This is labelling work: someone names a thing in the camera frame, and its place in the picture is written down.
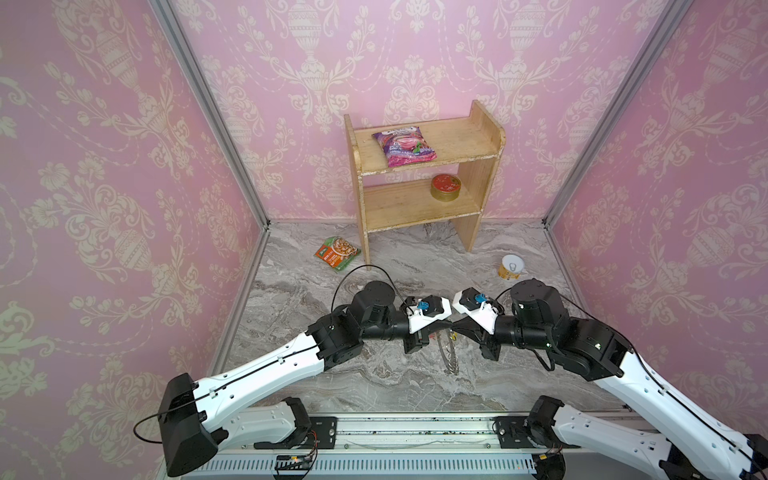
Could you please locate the metal ring plate with keyrings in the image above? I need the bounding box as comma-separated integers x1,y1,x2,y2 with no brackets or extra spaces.
435,330,459,376

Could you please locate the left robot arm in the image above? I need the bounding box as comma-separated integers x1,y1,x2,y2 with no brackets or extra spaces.
150,281,452,478

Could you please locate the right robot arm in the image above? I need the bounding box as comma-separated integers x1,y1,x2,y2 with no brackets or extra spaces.
452,279,767,479

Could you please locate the small yellow pull-tab can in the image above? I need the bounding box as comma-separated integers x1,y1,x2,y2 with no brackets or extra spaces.
497,254,525,280

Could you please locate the green orange soup packet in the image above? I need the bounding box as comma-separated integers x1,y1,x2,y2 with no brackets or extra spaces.
315,236,361,271

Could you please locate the round red-lid tin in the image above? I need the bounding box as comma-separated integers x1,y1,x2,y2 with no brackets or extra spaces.
430,174,462,202

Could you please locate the wooden two-tier shelf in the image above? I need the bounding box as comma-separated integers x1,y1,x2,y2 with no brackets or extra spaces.
344,100,506,263

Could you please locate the purple snack bag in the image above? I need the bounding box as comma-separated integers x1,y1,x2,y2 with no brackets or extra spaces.
372,126,437,168

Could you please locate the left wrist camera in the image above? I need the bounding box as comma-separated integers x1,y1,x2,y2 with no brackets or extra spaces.
401,295,452,334

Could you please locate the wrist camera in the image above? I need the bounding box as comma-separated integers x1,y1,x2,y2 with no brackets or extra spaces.
452,287,504,335
401,295,452,334

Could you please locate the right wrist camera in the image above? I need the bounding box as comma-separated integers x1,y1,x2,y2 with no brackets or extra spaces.
452,287,504,335

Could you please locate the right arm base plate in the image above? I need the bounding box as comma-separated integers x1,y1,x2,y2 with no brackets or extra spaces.
491,415,575,450

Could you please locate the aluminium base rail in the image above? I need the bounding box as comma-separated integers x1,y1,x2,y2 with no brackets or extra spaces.
189,412,646,479

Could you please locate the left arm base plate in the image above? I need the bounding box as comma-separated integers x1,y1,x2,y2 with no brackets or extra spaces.
253,416,338,450

